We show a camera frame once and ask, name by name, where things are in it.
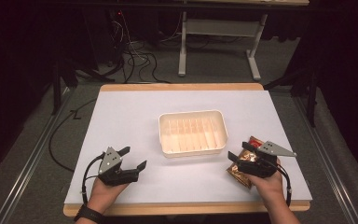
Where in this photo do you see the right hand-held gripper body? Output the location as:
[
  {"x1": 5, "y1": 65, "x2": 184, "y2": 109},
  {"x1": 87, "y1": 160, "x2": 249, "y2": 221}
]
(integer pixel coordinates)
[{"x1": 236, "y1": 141, "x2": 297, "y2": 179}]

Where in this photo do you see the white plastic basket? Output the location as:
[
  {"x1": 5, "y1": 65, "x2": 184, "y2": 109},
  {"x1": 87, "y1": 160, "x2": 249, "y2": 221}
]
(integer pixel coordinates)
[{"x1": 158, "y1": 109, "x2": 229, "y2": 159}]

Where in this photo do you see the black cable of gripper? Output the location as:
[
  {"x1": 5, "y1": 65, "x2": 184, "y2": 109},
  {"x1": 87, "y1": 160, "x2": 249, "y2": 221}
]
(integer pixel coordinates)
[
  {"x1": 80, "y1": 151, "x2": 106, "y2": 205},
  {"x1": 269, "y1": 160, "x2": 293, "y2": 208}
]

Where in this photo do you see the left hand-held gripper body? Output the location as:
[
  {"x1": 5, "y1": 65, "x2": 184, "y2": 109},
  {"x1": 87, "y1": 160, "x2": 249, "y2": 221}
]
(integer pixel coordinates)
[{"x1": 97, "y1": 147, "x2": 140, "y2": 188}]

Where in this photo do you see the golden brown snack packet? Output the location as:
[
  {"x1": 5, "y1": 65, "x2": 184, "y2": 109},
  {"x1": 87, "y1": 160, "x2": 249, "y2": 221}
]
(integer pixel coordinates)
[{"x1": 226, "y1": 135, "x2": 265, "y2": 189}]

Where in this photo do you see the black metal stand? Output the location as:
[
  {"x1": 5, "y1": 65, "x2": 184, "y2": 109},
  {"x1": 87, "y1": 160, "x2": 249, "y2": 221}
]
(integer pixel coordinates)
[
  {"x1": 51, "y1": 57, "x2": 79, "y2": 116},
  {"x1": 263, "y1": 66, "x2": 320, "y2": 129}
]

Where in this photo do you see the grey metal desk frame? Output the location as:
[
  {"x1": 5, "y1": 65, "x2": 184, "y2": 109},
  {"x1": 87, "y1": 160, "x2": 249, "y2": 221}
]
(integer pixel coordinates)
[{"x1": 177, "y1": 11, "x2": 269, "y2": 82}]

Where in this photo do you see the person's left hand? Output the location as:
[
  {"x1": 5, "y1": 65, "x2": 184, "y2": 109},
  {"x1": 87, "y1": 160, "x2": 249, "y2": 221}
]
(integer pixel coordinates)
[{"x1": 87, "y1": 177, "x2": 130, "y2": 216}]

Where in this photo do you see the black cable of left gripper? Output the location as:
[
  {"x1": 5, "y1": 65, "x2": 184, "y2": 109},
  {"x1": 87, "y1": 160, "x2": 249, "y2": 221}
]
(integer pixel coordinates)
[{"x1": 80, "y1": 151, "x2": 106, "y2": 205}]

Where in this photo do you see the black wristwatch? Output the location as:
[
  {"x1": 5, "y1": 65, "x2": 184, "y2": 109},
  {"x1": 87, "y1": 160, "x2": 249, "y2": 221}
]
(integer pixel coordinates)
[{"x1": 73, "y1": 203, "x2": 106, "y2": 224}]

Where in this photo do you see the bundle of cables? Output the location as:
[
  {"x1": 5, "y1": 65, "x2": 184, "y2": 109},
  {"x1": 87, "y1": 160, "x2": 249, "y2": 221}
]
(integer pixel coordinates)
[{"x1": 105, "y1": 10, "x2": 185, "y2": 84}]

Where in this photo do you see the black floor cable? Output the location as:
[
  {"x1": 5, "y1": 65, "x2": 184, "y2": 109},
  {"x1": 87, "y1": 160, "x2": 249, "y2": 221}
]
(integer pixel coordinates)
[{"x1": 48, "y1": 98, "x2": 98, "y2": 173}]

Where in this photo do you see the person's right hand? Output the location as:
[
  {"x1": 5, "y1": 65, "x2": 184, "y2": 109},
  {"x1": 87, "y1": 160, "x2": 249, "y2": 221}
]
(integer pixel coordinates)
[{"x1": 243, "y1": 158, "x2": 284, "y2": 209}]

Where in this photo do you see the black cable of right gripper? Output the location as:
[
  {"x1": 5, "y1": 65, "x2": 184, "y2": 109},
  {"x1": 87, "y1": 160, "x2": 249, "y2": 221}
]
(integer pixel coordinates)
[{"x1": 269, "y1": 160, "x2": 293, "y2": 208}]

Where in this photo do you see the white paper table cover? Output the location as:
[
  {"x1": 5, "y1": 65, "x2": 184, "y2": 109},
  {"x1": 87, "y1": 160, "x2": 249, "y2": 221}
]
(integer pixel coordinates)
[{"x1": 64, "y1": 90, "x2": 313, "y2": 205}]

